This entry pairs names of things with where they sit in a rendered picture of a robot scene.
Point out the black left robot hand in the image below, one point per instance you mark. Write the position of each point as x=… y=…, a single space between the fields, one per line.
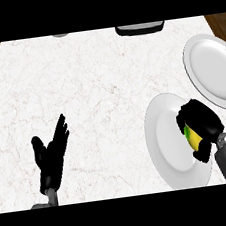
x=52 y=156

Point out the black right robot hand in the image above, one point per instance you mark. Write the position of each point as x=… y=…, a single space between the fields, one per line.
x=201 y=116

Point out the yellow green lemon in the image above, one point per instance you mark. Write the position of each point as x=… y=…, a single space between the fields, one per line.
x=193 y=138

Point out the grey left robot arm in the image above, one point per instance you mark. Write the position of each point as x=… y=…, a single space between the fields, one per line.
x=49 y=198

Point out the white plate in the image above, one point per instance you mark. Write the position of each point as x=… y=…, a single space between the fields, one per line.
x=213 y=71
x=171 y=144

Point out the small grey object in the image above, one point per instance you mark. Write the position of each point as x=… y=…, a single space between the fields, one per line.
x=60 y=35

